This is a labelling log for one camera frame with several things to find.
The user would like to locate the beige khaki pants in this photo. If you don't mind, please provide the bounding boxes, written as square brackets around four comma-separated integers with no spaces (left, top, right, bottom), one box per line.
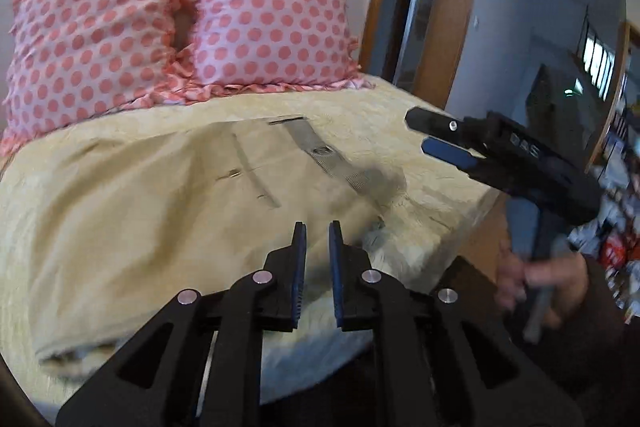
[1,117,406,379]

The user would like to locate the dark sleeved right forearm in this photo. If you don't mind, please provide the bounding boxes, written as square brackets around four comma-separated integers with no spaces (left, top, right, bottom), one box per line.
[523,259,639,426]

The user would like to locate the person's right hand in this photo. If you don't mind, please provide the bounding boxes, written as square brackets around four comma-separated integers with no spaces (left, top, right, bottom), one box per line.
[496,241,589,329]

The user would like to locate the small pink polka-dot pillow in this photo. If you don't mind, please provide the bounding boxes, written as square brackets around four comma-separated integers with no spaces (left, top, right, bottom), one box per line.
[168,0,372,103]

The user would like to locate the large pink polka-dot pillow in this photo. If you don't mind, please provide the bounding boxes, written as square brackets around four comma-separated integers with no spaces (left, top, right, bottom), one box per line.
[1,0,201,156]

